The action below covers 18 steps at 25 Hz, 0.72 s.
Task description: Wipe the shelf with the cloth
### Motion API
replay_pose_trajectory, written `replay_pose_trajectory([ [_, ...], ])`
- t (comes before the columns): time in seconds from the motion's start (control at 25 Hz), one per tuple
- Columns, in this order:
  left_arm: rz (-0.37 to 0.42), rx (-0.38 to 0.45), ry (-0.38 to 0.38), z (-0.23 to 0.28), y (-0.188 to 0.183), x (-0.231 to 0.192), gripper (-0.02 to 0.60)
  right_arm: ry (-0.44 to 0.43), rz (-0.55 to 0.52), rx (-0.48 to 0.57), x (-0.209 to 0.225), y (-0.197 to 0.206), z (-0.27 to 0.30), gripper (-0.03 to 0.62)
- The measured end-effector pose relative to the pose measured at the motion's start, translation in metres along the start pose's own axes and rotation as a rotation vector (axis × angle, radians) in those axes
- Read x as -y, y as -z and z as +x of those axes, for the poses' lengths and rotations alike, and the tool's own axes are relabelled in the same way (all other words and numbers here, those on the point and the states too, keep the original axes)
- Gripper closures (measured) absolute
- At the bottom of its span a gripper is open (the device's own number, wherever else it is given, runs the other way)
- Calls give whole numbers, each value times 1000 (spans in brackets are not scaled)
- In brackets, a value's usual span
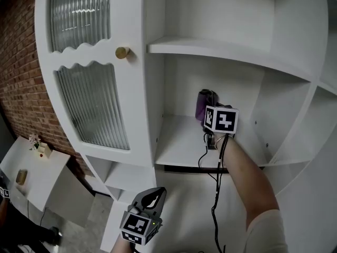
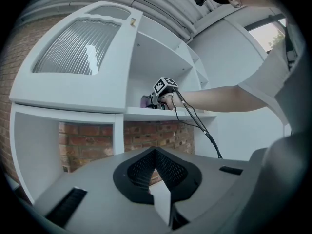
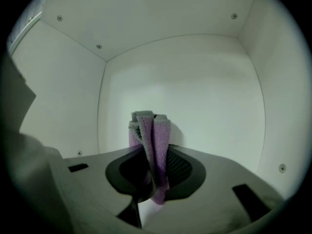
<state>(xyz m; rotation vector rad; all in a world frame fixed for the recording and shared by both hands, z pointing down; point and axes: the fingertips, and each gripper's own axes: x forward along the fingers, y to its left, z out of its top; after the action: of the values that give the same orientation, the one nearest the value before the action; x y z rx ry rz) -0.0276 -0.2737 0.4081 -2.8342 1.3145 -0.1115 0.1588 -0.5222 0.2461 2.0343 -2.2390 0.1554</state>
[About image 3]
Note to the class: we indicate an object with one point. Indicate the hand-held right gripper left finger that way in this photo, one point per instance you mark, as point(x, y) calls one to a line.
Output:
point(92, 164)

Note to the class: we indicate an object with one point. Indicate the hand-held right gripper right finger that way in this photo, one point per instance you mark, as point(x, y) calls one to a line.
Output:
point(219, 179)

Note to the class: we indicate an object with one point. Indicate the purple grey cleaning cloth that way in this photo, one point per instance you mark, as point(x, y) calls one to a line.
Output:
point(158, 140)

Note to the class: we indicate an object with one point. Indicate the white desk with hutch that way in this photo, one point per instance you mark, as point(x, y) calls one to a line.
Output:
point(182, 77)

